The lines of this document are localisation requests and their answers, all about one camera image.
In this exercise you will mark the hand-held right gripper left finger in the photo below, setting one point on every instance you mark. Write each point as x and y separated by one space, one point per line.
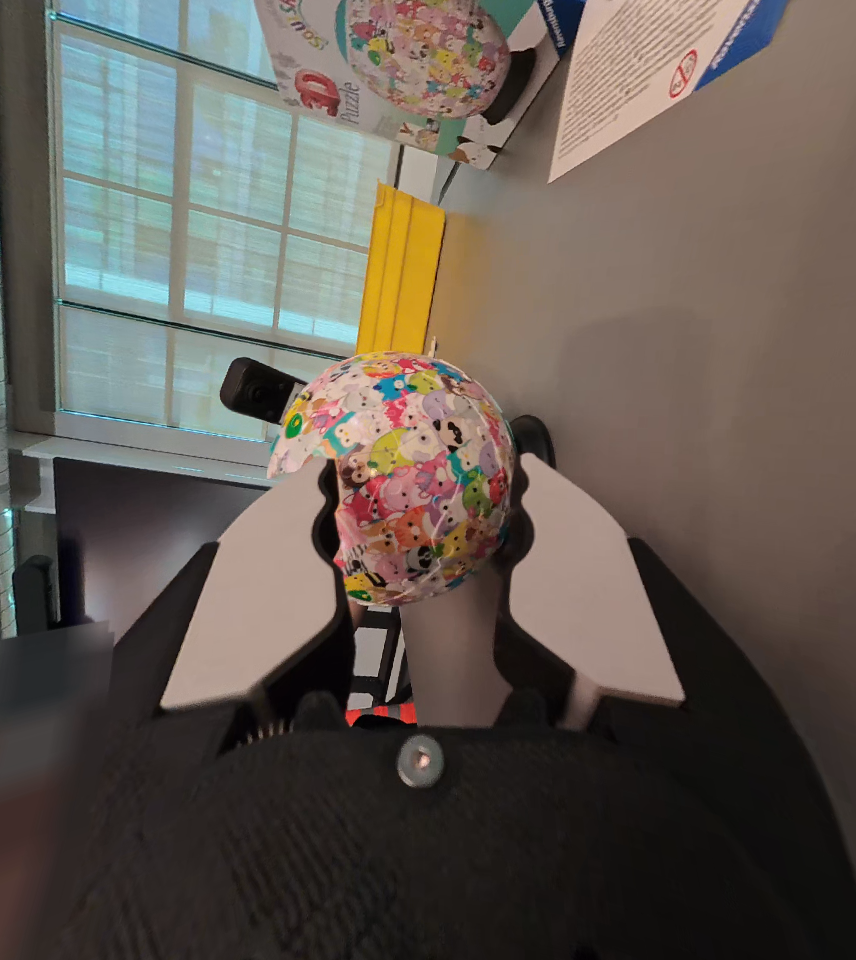
263 592

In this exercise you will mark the cartoon printed puzzle box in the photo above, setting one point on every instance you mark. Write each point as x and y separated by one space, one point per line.
413 67

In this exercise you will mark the white puzzle instruction sheet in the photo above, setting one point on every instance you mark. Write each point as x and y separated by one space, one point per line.
622 82

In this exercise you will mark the yellow plastic bin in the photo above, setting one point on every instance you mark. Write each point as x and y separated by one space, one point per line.
401 270

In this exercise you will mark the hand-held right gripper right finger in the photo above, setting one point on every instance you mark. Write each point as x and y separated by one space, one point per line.
593 592

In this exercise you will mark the large gridded window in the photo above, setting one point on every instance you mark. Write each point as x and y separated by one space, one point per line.
210 225

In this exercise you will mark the colourful cartoon puzzle ball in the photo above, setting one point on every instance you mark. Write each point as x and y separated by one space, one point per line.
413 465

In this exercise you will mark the black action camera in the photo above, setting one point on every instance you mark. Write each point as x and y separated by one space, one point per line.
255 390

